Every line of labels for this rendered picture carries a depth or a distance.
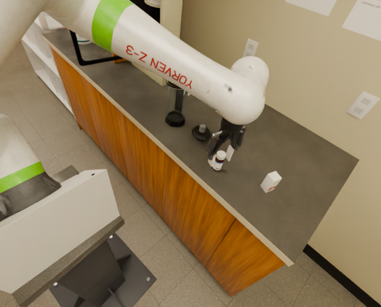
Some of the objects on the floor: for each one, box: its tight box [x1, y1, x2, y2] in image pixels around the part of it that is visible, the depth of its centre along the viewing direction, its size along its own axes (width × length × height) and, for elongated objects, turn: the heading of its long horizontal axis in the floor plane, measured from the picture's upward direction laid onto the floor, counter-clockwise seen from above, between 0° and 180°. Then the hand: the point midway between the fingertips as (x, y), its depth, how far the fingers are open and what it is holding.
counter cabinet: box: [50, 46, 286, 297], centre depth 167 cm, size 67×205×90 cm, turn 38°
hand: (220, 157), depth 86 cm, fingers open, 7 cm apart
